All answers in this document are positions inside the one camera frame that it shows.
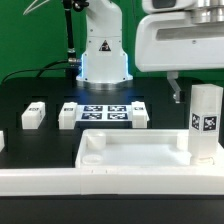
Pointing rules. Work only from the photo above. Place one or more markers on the white marker base plate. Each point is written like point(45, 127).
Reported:
point(103, 113)

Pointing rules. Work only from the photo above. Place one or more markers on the white left obstacle wall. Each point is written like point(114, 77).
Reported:
point(2, 142)

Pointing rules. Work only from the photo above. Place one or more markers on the white desk top tray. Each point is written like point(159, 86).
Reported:
point(133, 148)

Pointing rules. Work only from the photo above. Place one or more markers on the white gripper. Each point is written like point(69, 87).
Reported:
point(171, 42)

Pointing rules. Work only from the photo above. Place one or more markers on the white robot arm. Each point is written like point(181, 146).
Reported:
point(104, 63)

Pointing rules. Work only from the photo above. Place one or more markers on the white obstacle wall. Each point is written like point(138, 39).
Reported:
point(2, 142)
point(118, 181)

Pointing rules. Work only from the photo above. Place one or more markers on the black post with connector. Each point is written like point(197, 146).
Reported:
point(73, 69)

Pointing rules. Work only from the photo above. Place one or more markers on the white front obstacle wall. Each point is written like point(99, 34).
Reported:
point(118, 181)

